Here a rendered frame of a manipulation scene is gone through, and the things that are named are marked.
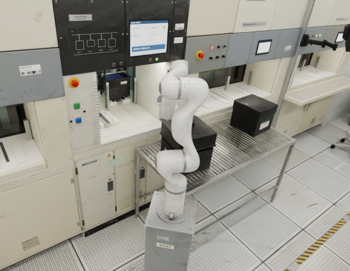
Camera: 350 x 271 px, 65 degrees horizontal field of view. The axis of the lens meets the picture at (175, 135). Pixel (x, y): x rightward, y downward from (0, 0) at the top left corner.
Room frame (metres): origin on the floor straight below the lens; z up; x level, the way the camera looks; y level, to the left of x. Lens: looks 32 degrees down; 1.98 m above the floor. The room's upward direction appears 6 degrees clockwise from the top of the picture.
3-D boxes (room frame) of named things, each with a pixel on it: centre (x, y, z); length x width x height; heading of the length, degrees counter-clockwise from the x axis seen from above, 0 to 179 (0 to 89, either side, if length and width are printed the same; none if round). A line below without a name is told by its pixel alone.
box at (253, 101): (2.29, -0.69, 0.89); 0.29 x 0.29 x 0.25; 44
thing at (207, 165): (1.64, -0.09, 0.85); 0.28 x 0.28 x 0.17; 32
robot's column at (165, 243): (1.15, -0.03, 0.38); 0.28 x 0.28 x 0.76; 85
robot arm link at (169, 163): (1.14, 0.00, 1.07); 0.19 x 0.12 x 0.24; 104
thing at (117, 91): (2.33, 0.59, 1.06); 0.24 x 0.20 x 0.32; 130
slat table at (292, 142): (1.93, -0.39, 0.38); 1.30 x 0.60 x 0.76; 130
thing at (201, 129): (1.64, -0.09, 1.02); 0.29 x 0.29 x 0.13; 32
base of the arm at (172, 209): (1.15, -0.03, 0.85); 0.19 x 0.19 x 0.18
